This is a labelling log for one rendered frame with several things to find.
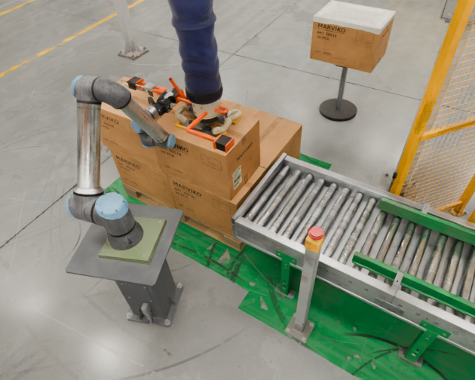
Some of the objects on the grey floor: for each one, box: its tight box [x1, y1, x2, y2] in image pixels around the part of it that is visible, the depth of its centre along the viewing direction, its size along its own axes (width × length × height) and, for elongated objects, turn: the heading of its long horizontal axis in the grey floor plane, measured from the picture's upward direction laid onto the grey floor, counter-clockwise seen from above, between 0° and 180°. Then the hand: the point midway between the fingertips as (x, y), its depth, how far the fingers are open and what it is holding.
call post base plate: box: [284, 313, 315, 343], centre depth 242 cm, size 15×15×3 cm
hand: (171, 94), depth 244 cm, fingers closed on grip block, 6 cm apart
